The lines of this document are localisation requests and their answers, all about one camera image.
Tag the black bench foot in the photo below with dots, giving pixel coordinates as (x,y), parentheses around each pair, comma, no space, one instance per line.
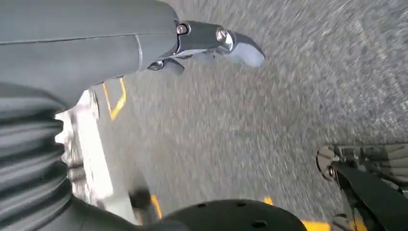
(139,199)

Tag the pale steel bench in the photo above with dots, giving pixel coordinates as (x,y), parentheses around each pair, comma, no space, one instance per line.
(90,150)

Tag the long yellow floor tape strip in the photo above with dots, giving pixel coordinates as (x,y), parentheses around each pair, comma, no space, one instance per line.
(315,225)

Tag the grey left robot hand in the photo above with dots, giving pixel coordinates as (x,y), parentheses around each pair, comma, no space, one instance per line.
(79,47)

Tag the yellow floor tape outline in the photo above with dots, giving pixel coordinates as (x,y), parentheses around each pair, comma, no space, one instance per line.
(118,103)

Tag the short yellow floor tape strip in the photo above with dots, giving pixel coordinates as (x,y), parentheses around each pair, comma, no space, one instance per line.
(156,206)

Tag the ribbed grey left arm sleeve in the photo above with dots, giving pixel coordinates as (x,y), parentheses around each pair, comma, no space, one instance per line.
(30,159)

